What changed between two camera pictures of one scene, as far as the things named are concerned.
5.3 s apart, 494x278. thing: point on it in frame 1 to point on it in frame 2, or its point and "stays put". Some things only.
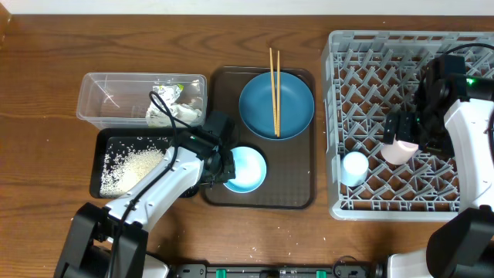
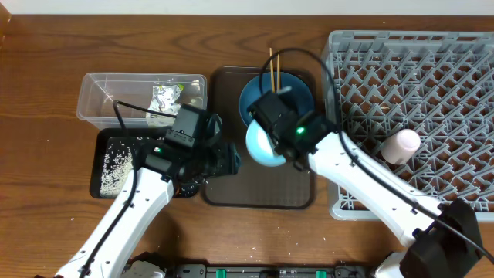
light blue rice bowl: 250,170 to 260,147
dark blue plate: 296,106 stays put
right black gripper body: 424,130 to 279,144
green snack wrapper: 160,113 stays put
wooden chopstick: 273,91 stays put
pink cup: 399,152 stays put
